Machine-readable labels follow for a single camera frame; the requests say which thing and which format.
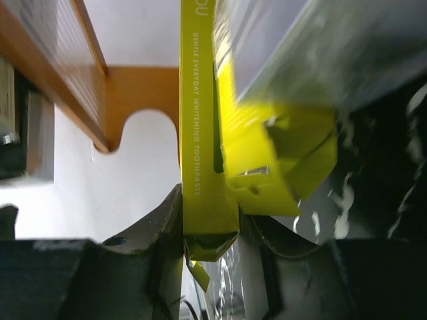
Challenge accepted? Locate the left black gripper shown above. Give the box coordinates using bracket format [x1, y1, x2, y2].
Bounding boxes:
[1, 57, 55, 182]

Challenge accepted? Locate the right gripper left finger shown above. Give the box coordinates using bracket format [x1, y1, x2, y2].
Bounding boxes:
[1, 185, 183, 319]

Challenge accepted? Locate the orange wooden shelf rack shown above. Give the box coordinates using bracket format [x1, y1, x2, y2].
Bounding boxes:
[1, 1, 179, 153]

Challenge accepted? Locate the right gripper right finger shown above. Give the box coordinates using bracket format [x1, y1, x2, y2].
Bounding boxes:
[238, 214, 426, 319]

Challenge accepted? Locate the silver toothpaste box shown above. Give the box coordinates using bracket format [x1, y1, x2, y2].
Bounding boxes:
[225, 0, 426, 109]

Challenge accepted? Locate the yellow toothpaste box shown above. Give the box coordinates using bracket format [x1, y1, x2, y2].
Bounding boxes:
[179, 1, 239, 291]
[213, 1, 337, 216]

